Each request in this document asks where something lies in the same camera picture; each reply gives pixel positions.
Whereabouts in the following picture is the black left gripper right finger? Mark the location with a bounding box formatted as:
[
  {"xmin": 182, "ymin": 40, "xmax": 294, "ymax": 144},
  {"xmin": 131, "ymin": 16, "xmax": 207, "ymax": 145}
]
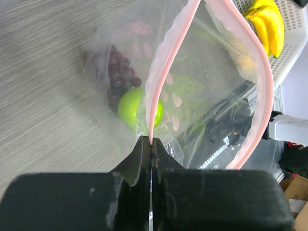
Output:
[{"xmin": 151, "ymin": 138, "xmax": 184, "ymax": 231}]

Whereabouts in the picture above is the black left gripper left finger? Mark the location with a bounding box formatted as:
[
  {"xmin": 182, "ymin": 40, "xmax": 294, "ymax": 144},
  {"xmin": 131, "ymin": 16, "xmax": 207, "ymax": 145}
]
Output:
[{"xmin": 113, "ymin": 136, "xmax": 151, "ymax": 231}]

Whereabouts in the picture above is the green apple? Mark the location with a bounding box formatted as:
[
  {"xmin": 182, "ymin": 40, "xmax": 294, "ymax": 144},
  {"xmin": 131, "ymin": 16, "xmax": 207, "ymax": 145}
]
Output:
[{"xmin": 117, "ymin": 87, "xmax": 164, "ymax": 130}]

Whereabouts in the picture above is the clear pink zip top bag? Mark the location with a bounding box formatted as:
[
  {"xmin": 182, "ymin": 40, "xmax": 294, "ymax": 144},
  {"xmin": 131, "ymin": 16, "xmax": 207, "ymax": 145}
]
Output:
[{"xmin": 86, "ymin": 0, "xmax": 282, "ymax": 177}]

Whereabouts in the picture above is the red grape bunch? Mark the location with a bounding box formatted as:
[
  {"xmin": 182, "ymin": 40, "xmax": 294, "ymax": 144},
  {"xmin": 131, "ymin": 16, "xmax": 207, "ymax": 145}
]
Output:
[{"xmin": 107, "ymin": 44, "xmax": 142, "ymax": 113}]

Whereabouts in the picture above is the yellow banana bunch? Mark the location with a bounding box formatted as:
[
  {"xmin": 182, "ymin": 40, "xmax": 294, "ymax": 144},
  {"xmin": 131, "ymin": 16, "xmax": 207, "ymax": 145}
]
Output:
[{"xmin": 243, "ymin": 0, "xmax": 285, "ymax": 58}]

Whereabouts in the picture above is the cardboard box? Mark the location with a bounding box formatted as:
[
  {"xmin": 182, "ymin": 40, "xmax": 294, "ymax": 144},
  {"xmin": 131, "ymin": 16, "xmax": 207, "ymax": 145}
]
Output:
[{"xmin": 280, "ymin": 175, "xmax": 308, "ymax": 231}]

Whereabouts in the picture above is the white plastic mesh basket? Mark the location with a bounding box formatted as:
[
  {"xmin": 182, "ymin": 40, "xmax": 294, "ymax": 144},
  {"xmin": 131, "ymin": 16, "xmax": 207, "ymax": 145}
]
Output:
[{"xmin": 204, "ymin": 0, "xmax": 308, "ymax": 90}]

